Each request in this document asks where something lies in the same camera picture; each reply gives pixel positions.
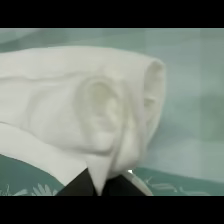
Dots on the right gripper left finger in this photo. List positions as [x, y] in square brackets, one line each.
[81, 186]

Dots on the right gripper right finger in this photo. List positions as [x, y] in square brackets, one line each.
[121, 186]

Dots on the white shirt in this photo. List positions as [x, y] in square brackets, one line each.
[66, 100]

